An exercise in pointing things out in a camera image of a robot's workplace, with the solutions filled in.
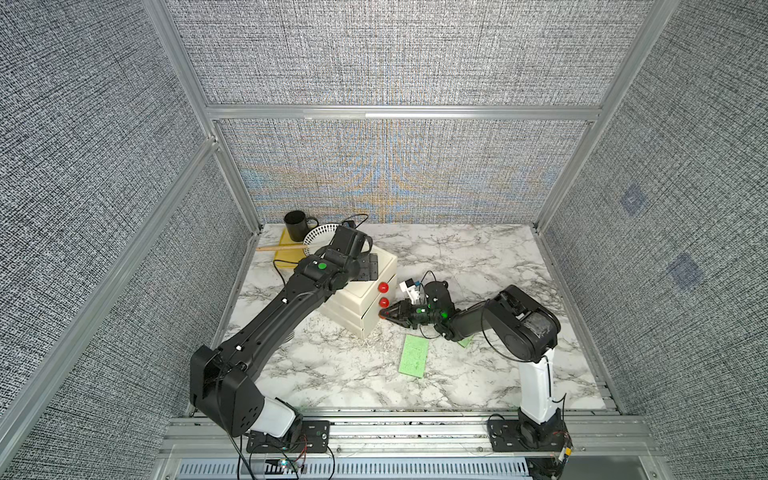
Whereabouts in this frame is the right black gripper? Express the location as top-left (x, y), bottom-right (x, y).
top-left (378, 299), bottom-right (440, 329)

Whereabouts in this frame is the white three-drawer cabinet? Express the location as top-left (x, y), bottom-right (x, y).
top-left (318, 246), bottom-right (398, 339)

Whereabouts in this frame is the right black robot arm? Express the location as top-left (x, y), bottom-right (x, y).
top-left (379, 281), bottom-right (561, 425)

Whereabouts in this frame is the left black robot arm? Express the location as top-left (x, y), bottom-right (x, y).
top-left (189, 225), bottom-right (373, 438)

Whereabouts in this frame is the green sponge left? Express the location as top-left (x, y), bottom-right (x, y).
top-left (398, 335), bottom-right (429, 378)

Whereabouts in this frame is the white bowl black pattern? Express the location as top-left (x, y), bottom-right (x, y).
top-left (303, 223), bottom-right (339, 256)

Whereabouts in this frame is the black mug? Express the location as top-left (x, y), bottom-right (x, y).
top-left (283, 210), bottom-right (319, 243)

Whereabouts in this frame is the yellow tray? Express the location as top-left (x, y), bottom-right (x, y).
top-left (274, 228), bottom-right (306, 269)

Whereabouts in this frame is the wooden chopstick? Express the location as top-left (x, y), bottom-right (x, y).
top-left (256, 244), bottom-right (307, 251)

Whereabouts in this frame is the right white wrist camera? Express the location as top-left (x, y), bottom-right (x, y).
top-left (399, 278), bottom-right (425, 305)

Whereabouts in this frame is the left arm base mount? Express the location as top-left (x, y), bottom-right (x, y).
top-left (246, 416), bottom-right (331, 454)

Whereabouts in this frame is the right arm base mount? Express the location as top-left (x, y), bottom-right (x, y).
top-left (486, 410), bottom-right (573, 454)

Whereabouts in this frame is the aluminium front rail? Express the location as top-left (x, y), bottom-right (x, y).
top-left (158, 410), bottom-right (661, 459)

